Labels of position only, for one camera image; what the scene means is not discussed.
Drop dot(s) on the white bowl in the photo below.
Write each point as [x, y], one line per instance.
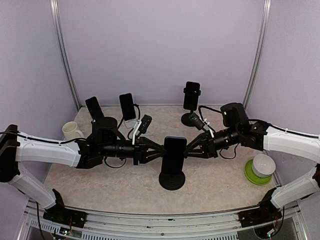
[263, 166]

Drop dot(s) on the aluminium frame post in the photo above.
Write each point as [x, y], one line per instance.
[63, 52]
[258, 52]

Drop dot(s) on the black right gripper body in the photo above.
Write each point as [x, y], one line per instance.
[211, 149]

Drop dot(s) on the clear phone case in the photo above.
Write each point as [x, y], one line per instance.
[127, 106]

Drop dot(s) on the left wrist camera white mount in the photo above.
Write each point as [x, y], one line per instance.
[141, 127]

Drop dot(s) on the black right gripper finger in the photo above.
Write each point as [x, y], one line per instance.
[197, 141]
[196, 153]

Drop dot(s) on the black pole stand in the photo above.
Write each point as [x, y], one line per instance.
[185, 119]
[172, 182]

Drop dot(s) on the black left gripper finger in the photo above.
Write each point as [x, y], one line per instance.
[148, 157]
[150, 145]

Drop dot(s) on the left aluminium frame post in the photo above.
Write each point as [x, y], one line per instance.
[63, 52]

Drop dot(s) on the blue phone underneath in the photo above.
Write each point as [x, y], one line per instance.
[173, 160]

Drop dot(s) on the green plate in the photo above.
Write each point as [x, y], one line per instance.
[252, 177]

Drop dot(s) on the front aluminium rail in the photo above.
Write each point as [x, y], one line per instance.
[102, 225]

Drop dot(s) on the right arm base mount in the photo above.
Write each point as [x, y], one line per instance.
[258, 216]

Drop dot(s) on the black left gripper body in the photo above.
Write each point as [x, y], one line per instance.
[140, 151]

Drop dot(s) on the white folding phone stand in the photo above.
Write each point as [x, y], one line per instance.
[130, 123]

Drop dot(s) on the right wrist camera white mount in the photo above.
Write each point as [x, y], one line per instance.
[201, 124]

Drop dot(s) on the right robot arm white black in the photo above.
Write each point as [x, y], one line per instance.
[263, 136]

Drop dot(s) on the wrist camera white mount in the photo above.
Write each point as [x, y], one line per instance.
[141, 127]
[201, 124]

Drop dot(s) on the right aluminium frame post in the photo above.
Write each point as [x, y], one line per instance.
[258, 52]

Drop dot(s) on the cream ceramic mug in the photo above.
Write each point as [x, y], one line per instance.
[71, 131]

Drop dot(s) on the black phone silver case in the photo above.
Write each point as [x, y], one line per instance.
[94, 108]

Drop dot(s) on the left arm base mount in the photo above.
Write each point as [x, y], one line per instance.
[68, 217]

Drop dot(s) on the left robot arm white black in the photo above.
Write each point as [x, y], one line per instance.
[104, 141]

